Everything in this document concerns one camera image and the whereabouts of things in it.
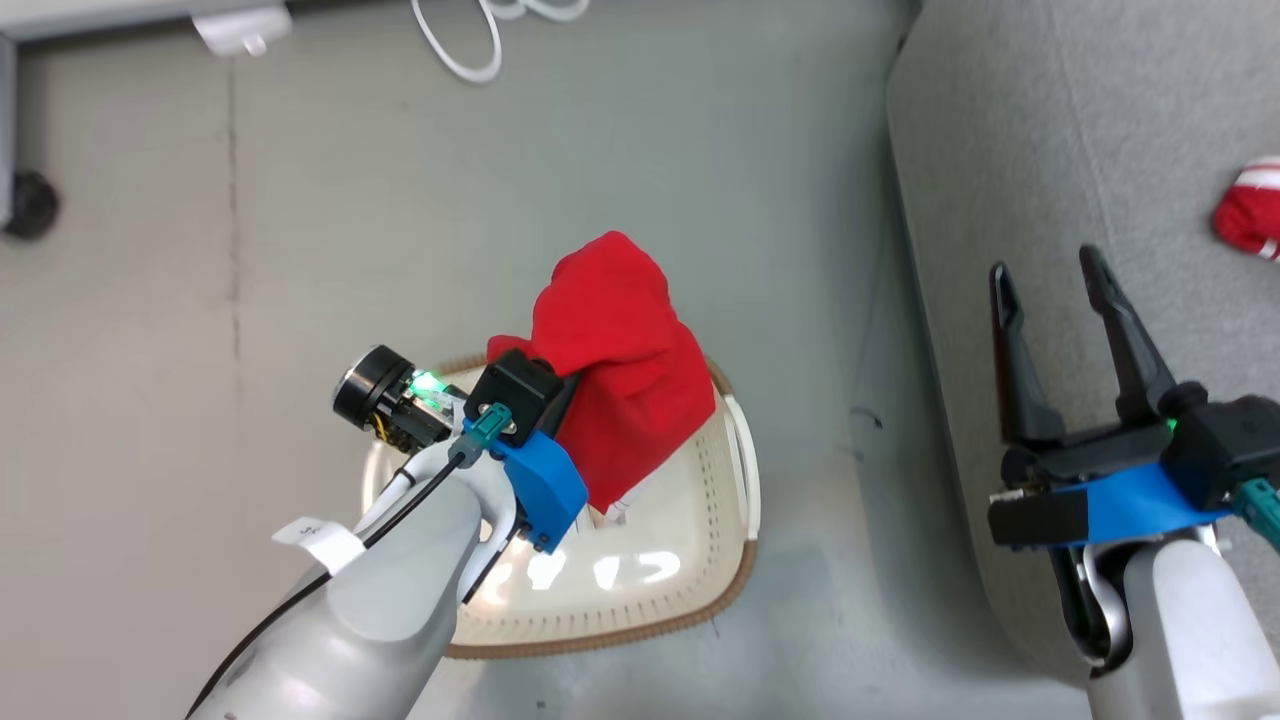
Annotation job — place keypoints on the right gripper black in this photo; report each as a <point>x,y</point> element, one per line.
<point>1225,440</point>

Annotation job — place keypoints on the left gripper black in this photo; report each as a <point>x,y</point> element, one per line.
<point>520,390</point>

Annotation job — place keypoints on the plain red garment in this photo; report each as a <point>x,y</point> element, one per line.
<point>620,360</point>

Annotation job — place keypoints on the red jersey with white stripes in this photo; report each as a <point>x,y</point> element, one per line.
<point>1250,215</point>

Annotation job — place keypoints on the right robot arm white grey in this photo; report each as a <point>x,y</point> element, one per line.
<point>1190,630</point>

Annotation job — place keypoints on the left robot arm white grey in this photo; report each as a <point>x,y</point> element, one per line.
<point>390,600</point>

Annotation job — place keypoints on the grey fabric sofa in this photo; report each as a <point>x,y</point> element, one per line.
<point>1080,150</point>

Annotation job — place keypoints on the white laundry basket brown rim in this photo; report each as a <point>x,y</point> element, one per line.
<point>600,580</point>

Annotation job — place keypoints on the white power adapter box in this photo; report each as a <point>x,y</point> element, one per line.
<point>240,28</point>

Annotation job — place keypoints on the black caster wheel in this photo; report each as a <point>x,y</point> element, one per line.
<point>33,205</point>

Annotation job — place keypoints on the grey partition foot with caster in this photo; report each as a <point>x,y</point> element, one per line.
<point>6,130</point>

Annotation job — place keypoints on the large white partition panel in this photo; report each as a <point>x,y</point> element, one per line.
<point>80,15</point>

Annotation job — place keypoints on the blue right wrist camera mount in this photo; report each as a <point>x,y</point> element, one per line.
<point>1130,505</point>

